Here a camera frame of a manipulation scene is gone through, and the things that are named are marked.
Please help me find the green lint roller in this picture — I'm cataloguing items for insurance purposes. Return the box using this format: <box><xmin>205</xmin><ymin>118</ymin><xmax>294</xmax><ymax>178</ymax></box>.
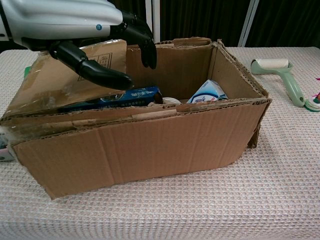
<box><xmin>250</xmin><ymin>58</ymin><xmax>306</xmax><ymax>108</ymax></box>

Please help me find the white waffle tablecloth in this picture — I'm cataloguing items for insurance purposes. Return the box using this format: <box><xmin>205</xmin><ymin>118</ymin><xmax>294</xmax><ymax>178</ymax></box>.
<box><xmin>0</xmin><ymin>46</ymin><xmax>320</xmax><ymax>240</ymax></box>

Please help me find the white round cap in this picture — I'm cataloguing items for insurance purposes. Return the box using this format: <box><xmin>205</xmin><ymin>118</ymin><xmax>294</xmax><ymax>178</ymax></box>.
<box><xmin>161</xmin><ymin>96</ymin><xmax>182</xmax><ymax>105</ymax></box>

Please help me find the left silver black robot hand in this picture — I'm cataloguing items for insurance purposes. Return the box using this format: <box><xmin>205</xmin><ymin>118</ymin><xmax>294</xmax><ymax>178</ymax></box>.
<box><xmin>0</xmin><ymin>0</ymin><xmax>158</xmax><ymax>91</ymax></box>

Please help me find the brown cardboard box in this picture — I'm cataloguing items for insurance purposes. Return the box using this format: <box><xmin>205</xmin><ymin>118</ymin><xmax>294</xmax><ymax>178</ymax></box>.
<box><xmin>0</xmin><ymin>37</ymin><xmax>273</xmax><ymax>200</ymax></box>

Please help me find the colourful small toy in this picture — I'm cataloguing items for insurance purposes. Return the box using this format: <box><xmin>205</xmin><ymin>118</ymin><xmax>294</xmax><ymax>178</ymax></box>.
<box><xmin>303</xmin><ymin>90</ymin><xmax>320</xmax><ymax>113</ymax></box>

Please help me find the white pink object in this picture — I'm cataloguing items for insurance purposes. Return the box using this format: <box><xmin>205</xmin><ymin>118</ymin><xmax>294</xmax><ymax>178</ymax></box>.
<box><xmin>0</xmin><ymin>132</ymin><xmax>16</xmax><ymax>163</ymax></box>

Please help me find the white blue tissue pack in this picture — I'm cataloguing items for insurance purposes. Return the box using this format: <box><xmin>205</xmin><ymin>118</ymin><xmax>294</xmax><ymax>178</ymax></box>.
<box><xmin>186</xmin><ymin>79</ymin><xmax>229</xmax><ymax>104</ymax></box>

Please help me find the white metal frame post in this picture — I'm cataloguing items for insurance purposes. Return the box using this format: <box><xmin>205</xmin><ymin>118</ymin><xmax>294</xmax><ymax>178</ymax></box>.
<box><xmin>151</xmin><ymin>0</ymin><xmax>161</xmax><ymax>43</ymax></box>
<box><xmin>237</xmin><ymin>0</ymin><xmax>261</xmax><ymax>48</ymax></box>

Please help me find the blue package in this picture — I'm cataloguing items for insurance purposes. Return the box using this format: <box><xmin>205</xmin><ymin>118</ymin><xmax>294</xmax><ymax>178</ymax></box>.
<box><xmin>58</xmin><ymin>86</ymin><xmax>163</xmax><ymax>113</ymax></box>

